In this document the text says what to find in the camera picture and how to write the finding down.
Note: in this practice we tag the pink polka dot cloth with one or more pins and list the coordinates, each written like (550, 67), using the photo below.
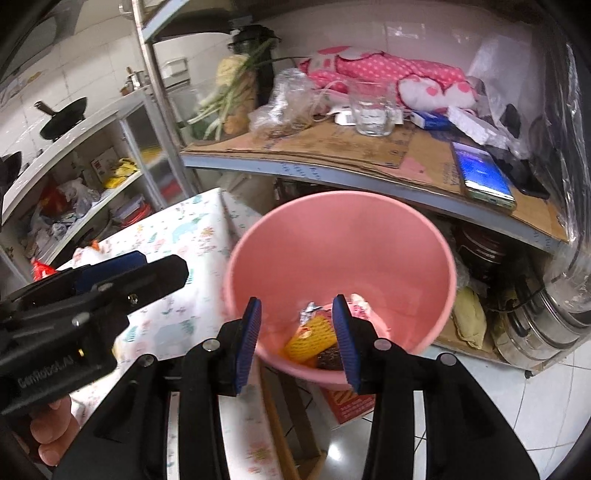
(419, 85)

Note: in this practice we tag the pink floral paper package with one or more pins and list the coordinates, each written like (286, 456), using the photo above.
(359, 307)

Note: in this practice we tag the red plastic snack wrapper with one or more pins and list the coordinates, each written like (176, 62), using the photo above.
(40, 270)

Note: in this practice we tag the person's left hand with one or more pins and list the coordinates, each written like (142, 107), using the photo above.
(53, 429)

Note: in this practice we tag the blue white small box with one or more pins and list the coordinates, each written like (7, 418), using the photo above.
(431, 121)

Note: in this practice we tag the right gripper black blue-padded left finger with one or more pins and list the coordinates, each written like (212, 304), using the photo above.
(217, 367)

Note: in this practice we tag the clear plastic bag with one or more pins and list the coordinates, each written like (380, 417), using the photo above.
(290, 109)

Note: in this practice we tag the stainless steel pot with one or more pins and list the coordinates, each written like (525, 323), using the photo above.
(530, 329)

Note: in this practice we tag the smartphone lit screen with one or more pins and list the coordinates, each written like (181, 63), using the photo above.
(480, 177)

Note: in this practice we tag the orange white bag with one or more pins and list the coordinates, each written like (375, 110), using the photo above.
(89, 255)

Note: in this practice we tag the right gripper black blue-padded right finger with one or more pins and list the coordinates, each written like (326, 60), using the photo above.
(377, 366)

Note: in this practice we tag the green onions bundle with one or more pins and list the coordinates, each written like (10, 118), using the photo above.
(222, 110)

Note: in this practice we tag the white long box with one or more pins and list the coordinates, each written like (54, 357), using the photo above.
(480, 131)

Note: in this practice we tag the white kitchen cabinet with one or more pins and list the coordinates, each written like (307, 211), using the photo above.
(114, 166)

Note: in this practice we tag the pink plastic trash bucket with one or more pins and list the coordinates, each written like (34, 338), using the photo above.
(344, 242)

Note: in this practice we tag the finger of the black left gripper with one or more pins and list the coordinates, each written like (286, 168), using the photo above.
(131, 282)

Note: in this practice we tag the black wok far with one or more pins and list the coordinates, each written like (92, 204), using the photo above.
(63, 120)

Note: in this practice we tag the steel wool scrubber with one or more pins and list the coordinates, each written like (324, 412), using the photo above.
(329, 359)

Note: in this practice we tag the yellow sponge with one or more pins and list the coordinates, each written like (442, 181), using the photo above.
(311, 339)

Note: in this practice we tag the cardboard covered shelf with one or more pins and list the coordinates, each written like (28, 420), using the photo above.
(411, 164)

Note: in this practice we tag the clear glass cup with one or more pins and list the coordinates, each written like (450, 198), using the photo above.
(374, 107)

